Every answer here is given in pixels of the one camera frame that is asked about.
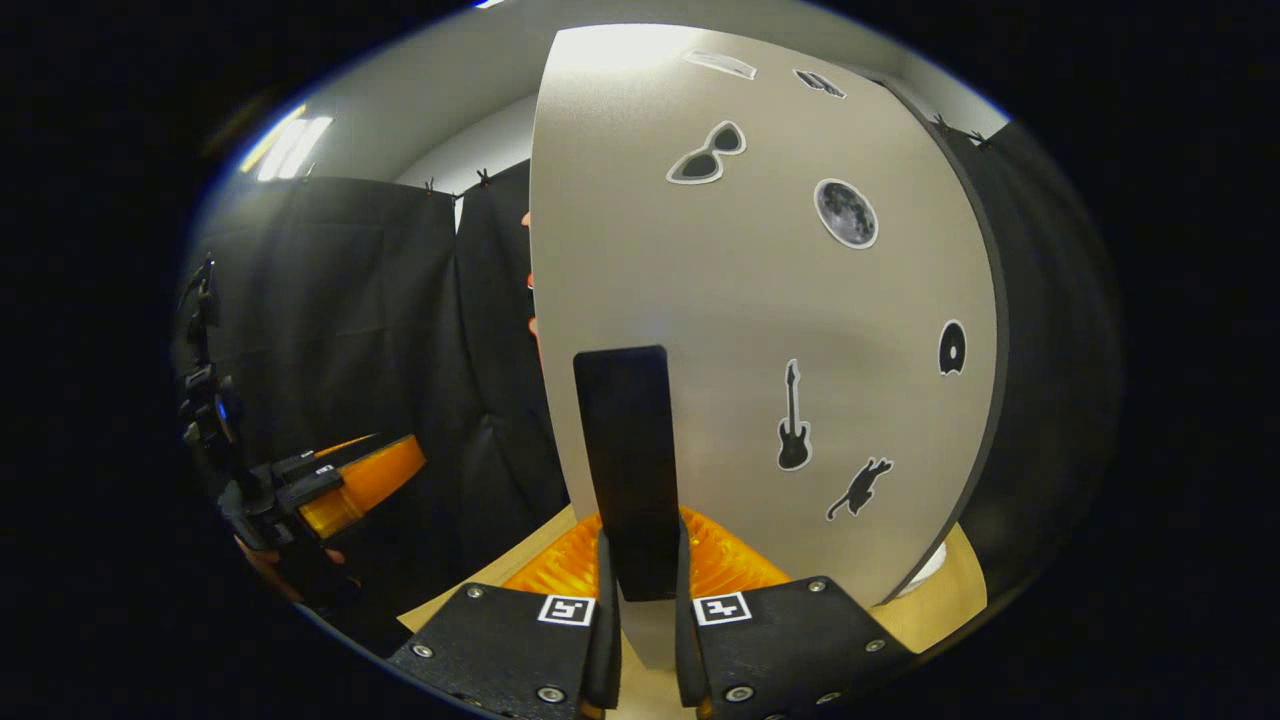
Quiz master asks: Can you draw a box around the ceiling light panel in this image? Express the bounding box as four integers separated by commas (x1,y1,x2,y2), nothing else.
240,105,333,183

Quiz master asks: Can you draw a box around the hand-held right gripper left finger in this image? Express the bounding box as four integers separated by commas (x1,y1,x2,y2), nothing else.
388,512,622,720

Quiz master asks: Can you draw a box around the white lidded bowl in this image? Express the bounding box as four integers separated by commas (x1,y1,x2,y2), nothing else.
895,545,949,599

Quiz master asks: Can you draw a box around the black backdrop cloth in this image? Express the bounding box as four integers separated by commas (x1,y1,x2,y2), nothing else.
170,118,1126,656

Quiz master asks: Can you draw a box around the black door handle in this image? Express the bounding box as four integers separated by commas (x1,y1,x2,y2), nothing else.
573,346,683,603

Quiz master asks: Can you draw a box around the beige cabinet door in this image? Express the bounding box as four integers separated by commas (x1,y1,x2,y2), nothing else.
528,22,1001,671

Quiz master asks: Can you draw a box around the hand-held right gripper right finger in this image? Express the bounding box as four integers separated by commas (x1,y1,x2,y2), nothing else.
675,507,916,720

